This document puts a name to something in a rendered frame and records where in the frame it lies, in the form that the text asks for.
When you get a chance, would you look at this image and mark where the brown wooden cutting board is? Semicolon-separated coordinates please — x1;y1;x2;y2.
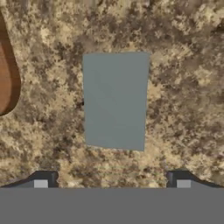
0;10;22;116

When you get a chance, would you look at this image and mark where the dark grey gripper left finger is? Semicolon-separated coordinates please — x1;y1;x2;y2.
0;170;60;189

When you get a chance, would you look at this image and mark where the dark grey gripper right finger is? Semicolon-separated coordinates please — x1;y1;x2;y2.
165;170;224;189

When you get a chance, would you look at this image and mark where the grey rectangular sponge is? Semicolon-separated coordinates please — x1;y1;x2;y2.
82;52;151;152

